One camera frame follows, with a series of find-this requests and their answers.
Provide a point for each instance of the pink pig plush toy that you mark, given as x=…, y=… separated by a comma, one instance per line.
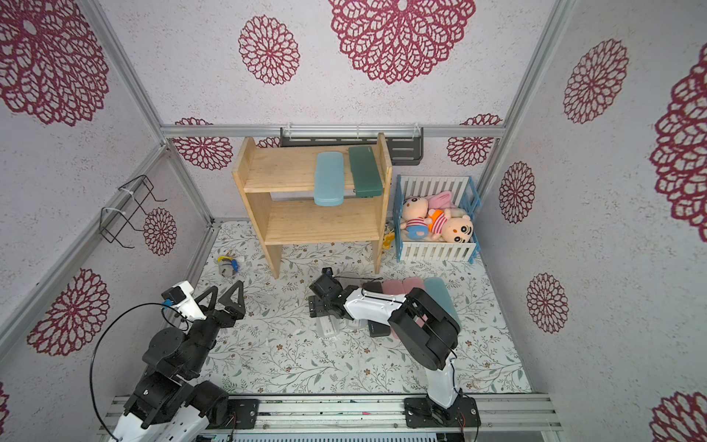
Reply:
x=415, y=211

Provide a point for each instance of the black wire wall rack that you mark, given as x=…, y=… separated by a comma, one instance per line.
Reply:
x=113, y=220

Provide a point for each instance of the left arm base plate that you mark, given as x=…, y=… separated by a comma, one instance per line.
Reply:
x=241, y=414

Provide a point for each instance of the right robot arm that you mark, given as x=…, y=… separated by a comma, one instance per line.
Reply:
x=427, y=331

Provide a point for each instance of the small toy figure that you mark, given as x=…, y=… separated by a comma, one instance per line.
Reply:
x=228, y=266

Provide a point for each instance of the dark green pencil case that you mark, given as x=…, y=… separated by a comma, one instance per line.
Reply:
x=365, y=173

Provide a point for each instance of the frosted white pencil case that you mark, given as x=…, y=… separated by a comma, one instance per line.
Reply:
x=327, y=327
x=357, y=326

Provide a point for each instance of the black pencil case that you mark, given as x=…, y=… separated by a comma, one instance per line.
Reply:
x=376, y=329

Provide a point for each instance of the teal pencil case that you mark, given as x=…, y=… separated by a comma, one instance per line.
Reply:
x=435, y=287

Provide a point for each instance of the yellow flower toy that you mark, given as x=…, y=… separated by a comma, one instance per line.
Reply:
x=388, y=240

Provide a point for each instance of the white blue toy crib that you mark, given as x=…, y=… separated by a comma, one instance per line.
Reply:
x=466, y=201

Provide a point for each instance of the wooden two-tier shelf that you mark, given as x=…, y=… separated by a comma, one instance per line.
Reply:
x=261, y=172

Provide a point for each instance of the dark grey wall shelf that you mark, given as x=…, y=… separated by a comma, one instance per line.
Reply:
x=403, y=151

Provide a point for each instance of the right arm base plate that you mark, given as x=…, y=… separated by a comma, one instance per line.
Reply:
x=425, y=413

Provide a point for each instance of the pink pencil case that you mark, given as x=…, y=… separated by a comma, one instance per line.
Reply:
x=393, y=287
x=411, y=283

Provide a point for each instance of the light blue pencil case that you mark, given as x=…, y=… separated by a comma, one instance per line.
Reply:
x=329, y=179

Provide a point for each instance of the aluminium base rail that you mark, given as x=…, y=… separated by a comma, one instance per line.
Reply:
x=378, y=415

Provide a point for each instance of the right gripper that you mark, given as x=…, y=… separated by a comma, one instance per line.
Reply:
x=318, y=301

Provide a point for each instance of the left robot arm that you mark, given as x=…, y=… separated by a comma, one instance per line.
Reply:
x=166, y=404

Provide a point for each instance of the cartoon boy plush toy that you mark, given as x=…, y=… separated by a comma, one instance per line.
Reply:
x=445, y=227

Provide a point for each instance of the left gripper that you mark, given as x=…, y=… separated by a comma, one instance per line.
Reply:
x=234, y=310

